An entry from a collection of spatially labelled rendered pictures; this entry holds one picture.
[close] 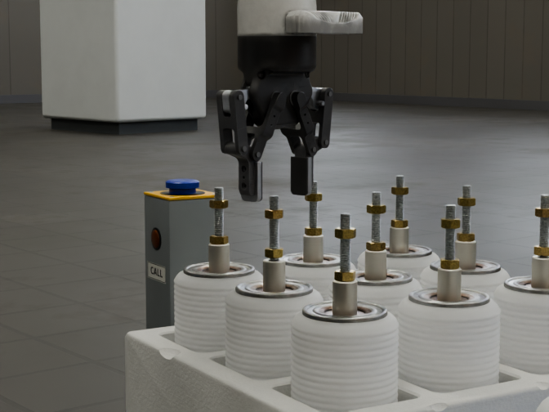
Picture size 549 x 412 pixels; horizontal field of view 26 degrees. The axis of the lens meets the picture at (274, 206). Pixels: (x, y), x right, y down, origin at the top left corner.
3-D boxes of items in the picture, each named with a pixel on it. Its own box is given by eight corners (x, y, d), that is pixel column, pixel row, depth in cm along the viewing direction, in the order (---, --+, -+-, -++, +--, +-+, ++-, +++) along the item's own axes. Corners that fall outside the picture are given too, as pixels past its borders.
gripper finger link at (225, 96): (248, 79, 112) (252, 103, 113) (214, 91, 109) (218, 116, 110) (267, 79, 110) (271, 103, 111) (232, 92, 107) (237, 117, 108)
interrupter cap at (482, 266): (509, 276, 124) (509, 270, 124) (437, 278, 124) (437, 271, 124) (490, 264, 132) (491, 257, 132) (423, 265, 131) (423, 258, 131)
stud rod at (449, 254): (456, 284, 112) (457, 204, 111) (452, 285, 111) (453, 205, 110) (446, 283, 112) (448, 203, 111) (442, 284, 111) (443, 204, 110)
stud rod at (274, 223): (278, 274, 115) (278, 196, 114) (268, 274, 115) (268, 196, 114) (279, 271, 116) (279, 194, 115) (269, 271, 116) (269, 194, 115)
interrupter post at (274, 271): (265, 296, 114) (265, 262, 114) (259, 291, 117) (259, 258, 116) (288, 295, 115) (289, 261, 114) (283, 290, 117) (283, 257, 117)
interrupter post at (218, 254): (234, 275, 125) (234, 244, 125) (215, 277, 124) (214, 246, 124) (223, 271, 127) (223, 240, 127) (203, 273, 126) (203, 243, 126)
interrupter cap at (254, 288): (244, 303, 111) (244, 296, 111) (228, 288, 119) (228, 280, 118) (322, 299, 113) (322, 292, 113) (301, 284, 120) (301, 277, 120)
